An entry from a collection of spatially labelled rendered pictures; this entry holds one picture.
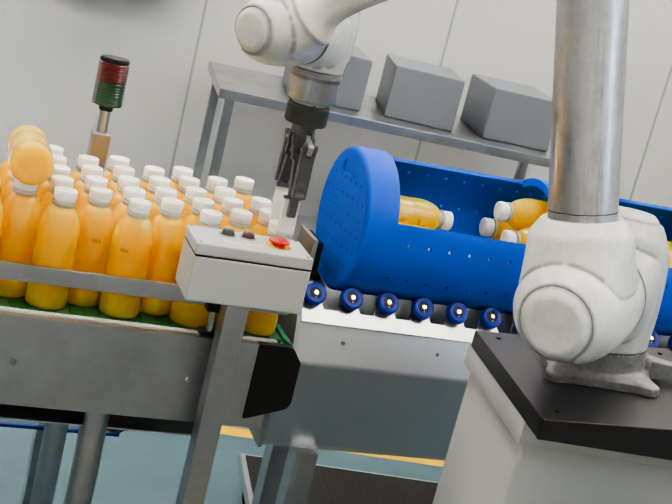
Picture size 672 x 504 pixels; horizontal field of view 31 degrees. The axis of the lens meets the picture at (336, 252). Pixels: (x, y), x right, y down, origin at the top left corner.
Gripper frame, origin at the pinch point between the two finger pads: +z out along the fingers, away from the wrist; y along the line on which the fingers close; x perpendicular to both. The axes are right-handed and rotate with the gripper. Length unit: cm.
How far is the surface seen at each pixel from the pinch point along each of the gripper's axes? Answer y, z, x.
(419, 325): 5.5, 19.6, -34.0
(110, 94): 49, -7, 26
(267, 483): 21, 64, -17
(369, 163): 10.2, -9.4, -17.5
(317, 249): 12.1, 9.2, -12.1
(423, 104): 269, 14, -135
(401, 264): 2.7, 7.1, -25.8
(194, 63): 354, 27, -54
